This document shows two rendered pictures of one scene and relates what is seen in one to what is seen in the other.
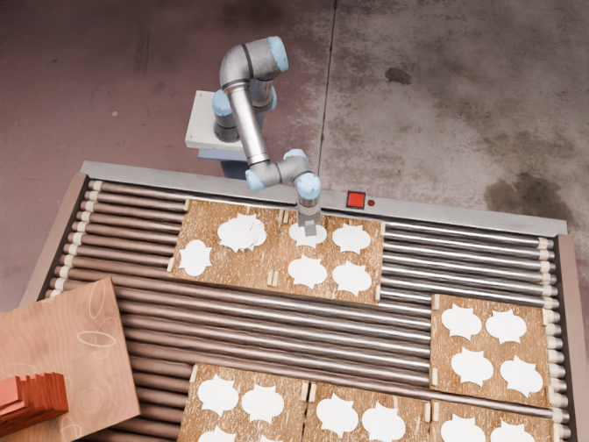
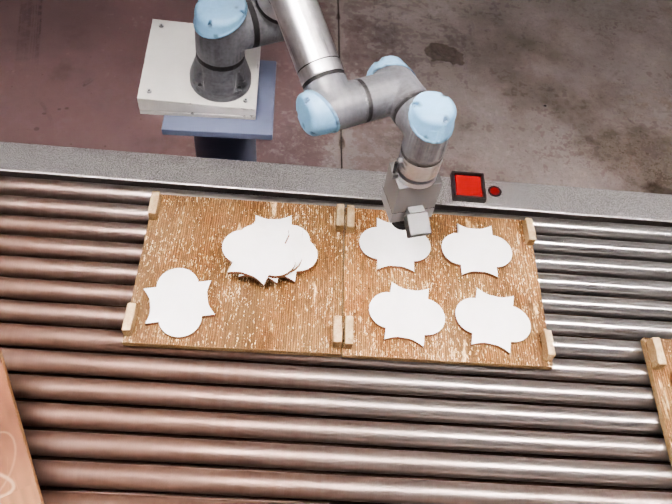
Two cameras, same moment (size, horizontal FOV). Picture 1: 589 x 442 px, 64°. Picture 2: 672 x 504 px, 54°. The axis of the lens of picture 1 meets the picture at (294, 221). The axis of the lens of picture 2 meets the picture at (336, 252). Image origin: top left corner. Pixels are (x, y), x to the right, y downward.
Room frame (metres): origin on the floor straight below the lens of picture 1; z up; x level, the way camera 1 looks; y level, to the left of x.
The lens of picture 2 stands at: (0.06, 0.29, 2.08)
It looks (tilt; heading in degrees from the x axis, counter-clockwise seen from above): 57 degrees down; 344
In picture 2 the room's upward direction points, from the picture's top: 9 degrees clockwise
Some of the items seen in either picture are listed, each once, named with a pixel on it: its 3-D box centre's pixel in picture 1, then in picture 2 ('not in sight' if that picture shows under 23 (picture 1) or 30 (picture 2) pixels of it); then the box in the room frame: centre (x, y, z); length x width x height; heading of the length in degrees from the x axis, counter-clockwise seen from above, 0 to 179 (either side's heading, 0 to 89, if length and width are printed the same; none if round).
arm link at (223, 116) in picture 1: (228, 106); (223, 26); (1.33, 0.26, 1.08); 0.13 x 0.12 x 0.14; 108
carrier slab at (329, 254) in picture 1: (329, 256); (442, 284); (0.69, -0.14, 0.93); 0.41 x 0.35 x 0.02; 80
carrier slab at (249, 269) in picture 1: (228, 242); (242, 270); (0.76, 0.27, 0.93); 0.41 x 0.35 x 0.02; 80
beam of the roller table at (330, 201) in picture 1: (314, 200); (390, 193); (0.96, -0.09, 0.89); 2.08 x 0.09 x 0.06; 79
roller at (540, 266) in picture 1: (308, 235); (392, 252); (0.79, -0.06, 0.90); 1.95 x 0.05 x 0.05; 79
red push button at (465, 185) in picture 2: (356, 200); (468, 187); (0.94, -0.26, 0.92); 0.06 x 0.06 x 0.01; 79
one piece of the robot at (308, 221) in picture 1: (308, 217); (413, 197); (0.76, -0.05, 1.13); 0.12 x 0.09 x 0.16; 5
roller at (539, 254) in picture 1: (310, 224); (392, 233); (0.84, -0.07, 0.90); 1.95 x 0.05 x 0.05; 79
